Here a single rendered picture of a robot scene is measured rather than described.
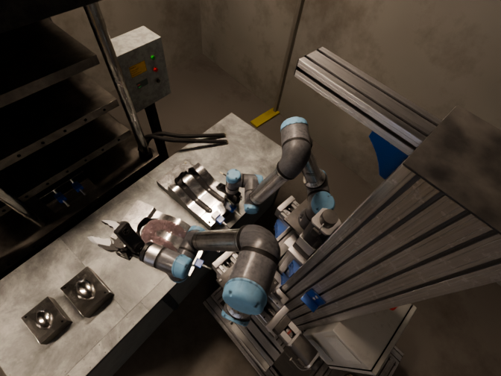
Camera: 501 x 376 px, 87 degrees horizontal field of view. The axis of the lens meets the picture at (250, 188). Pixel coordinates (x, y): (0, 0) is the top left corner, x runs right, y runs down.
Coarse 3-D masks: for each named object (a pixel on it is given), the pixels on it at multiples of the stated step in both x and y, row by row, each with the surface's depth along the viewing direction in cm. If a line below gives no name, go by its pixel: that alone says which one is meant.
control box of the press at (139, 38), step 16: (128, 32) 154; (144, 32) 156; (128, 48) 146; (144, 48) 151; (160, 48) 160; (128, 64) 149; (144, 64) 157; (160, 64) 167; (128, 80) 155; (144, 80) 164; (160, 80) 174; (144, 96) 172; (160, 96) 183; (160, 128) 210; (160, 144) 222
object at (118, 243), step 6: (114, 240) 90; (120, 240) 90; (120, 246) 89; (126, 246) 89; (144, 246) 89; (126, 252) 90; (132, 252) 93; (138, 252) 90; (144, 252) 89; (126, 258) 94; (138, 258) 95
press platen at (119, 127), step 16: (80, 128) 167; (96, 128) 169; (112, 128) 170; (48, 144) 159; (64, 144) 160; (80, 144) 161; (96, 144) 162; (112, 144) 167; (32, 160) 152; (48, 160) 153; (64, 160) 154; (80, 160) 155; (0, 176) 144; (16, 176) 145; (32, 176) 146; (48, 176) 147; (64, 176) 154; (16, 192) 140; (32, 192) 144; (0, 208) 135
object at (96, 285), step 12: (84, 276) 138; (96, 276) 139; (60, 288) 134; (72, 288) 134; (84, 288) 137; (96, 288) 136; (108, 288) 140; (72, 300) 132; (84, 300) 133; (96, 300) 133; (84, 312) 130
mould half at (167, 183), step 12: (180, 168) 181; (204, 168) 174; (168, 180) 175; (192, 180) 169; (204, 180) 173; (168, 192) 172; (180, 192) 164; (204, 192) 170; (180, 204) 172; (192, 204) 165; (216, 204) 166; (204, 216) 161
